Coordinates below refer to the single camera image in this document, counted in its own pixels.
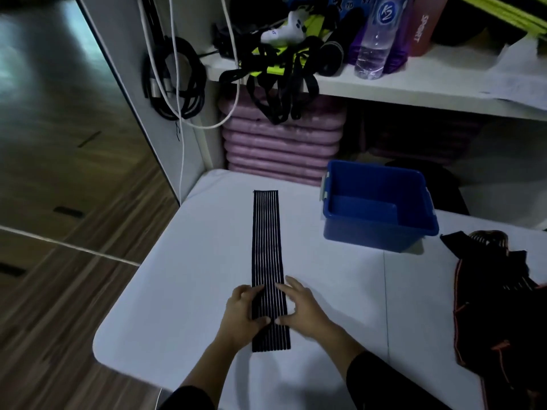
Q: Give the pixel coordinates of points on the person's left forearm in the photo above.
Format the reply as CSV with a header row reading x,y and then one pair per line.
x,y
209,367

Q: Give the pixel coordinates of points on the clear plastic water bottle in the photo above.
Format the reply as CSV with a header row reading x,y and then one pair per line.
x,y
376,46

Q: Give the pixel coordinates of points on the yellow orange agility ladder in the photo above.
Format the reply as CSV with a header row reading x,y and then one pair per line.
x,y
513,12

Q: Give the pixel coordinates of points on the purple bottle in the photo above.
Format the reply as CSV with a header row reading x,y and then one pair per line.
x,y
401,51

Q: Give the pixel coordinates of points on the black chair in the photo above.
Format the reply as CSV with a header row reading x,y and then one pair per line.
x,y
444,192

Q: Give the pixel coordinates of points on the person's left hand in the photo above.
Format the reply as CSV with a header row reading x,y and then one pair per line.
x,y
239,320

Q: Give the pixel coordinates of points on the person's right hand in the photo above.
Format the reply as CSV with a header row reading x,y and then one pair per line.
x,y
310,315

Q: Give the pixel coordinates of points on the black cloth bag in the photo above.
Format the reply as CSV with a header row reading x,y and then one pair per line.
x,y
252,12

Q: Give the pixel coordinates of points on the pink sport bottle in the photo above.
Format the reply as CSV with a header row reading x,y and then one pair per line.
x,y
423,34

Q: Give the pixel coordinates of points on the stack of pink mats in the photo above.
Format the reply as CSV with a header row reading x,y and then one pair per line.
x,y
419,140
278,145

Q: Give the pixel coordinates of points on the white handheld controller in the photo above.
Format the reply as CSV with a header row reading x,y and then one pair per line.
x,y
282,34

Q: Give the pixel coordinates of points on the person's right forearm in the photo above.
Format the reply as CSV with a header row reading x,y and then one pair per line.
x,y
346,350

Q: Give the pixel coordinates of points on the black round bag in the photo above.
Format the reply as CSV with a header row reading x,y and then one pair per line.
x,y
457,31

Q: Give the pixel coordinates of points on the white shelf unit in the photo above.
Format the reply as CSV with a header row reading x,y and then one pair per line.
x,y
427,81

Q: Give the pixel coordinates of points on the black cylindrical roller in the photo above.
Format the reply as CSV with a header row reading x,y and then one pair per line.
x,y
337,51

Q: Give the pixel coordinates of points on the blue plastic bin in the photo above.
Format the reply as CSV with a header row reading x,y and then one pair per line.
x,y
367,234

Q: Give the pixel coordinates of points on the white paper sheets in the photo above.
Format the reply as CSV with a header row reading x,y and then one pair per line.
x,y
521,85

